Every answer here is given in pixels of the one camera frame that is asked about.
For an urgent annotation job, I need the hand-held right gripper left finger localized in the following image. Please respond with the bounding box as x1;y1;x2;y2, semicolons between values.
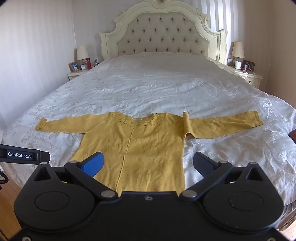
34;152;117;202

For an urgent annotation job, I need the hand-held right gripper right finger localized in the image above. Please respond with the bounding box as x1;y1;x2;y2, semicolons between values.
179;152;265;202

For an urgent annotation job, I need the yellow knit sweater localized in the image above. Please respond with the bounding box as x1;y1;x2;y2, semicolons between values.
35;111;264;193

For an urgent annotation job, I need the cream nightstand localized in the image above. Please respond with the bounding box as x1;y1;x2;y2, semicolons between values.
228;65;263;89
67;67;93;80

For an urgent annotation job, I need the bed with white bedspread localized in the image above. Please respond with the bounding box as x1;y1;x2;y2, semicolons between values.
0;51;296;232

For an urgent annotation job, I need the beige table lamp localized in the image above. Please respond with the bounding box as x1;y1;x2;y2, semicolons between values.
76;45;89;65
231;41;245;62

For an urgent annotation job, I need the cream tufted headboard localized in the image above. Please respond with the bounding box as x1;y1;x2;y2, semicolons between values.
99;0;228;64

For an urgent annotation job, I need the wooden photo frame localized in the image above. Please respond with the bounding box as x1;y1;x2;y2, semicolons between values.
68;61;80;73

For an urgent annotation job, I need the dark photo frame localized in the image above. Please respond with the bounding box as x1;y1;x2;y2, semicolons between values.
242;60;255;72

